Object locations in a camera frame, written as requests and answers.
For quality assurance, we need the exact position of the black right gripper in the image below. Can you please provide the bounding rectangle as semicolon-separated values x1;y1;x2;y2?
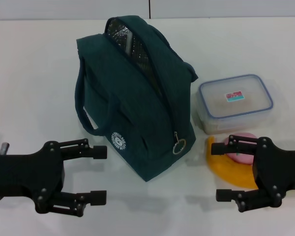
210;134;295;213

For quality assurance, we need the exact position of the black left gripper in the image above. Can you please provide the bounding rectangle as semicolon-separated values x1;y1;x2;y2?
0;138;108;217

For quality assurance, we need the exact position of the yellow banana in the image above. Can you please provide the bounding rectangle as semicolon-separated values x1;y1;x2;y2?
206;136;259;189

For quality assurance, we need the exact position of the pink toy peach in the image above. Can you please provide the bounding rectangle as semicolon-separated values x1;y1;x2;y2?
222;132;259;165

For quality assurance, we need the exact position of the metal zipper pull ring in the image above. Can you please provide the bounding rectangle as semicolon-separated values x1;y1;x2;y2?
172;131;187;155

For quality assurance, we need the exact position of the clear food container blue rim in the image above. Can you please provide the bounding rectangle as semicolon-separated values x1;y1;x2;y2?
198;73;274;135

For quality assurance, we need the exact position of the dark teal insulated lunch bag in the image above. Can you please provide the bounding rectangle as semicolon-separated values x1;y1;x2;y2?
75;16;199;182

